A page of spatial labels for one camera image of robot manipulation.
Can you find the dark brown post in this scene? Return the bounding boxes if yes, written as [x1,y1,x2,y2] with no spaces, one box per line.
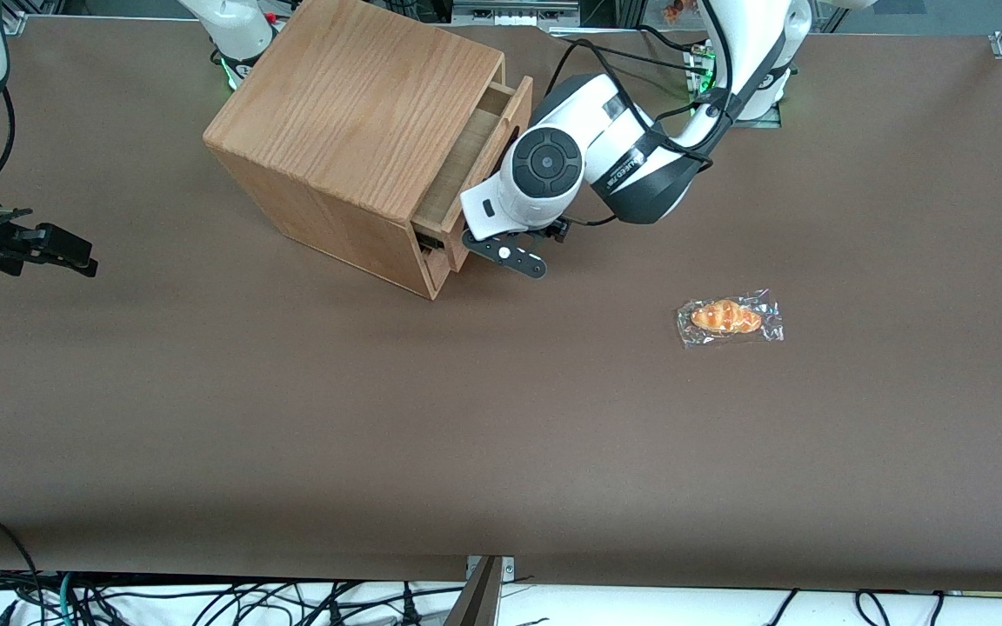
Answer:
[442,556,504,626]

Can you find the small metal table bracket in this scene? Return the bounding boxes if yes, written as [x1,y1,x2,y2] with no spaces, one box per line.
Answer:
[464,555,517,582]

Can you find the wooden drawer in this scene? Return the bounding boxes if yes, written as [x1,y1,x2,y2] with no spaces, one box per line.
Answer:
[412,75,535,275]

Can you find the wooden drawer cabinet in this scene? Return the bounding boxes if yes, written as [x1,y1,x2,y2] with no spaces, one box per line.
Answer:
[203,0,506,301]

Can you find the brown table cover sheet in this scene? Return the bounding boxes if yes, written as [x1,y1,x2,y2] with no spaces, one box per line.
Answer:
[0,16,1002,594]

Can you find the bread roll in clear wrapper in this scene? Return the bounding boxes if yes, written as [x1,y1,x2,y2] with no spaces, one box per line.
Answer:
[676,288,786,350]

